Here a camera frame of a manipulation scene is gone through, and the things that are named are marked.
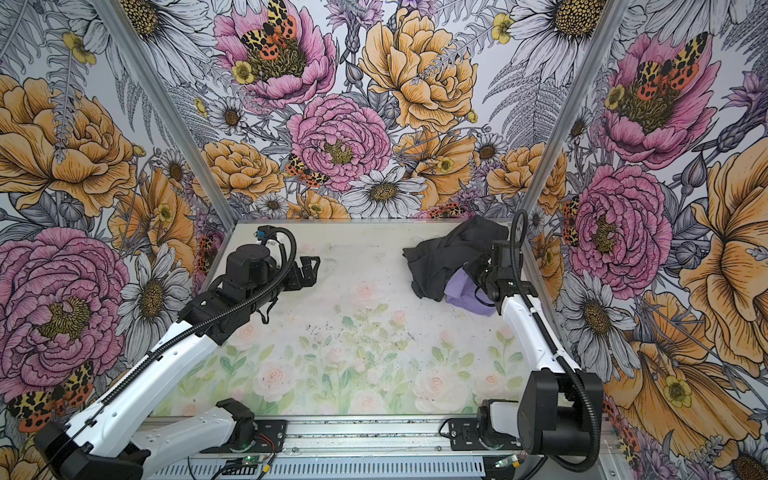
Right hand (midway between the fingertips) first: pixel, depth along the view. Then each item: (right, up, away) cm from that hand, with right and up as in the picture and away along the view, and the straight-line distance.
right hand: (465, 270), depth 86 cm
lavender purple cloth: (0, -7, +5) cm, 8 cm away
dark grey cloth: (-9, +3, +11) cm, 14 cm away
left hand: (-42, +1, -12) cm, 44 cm away
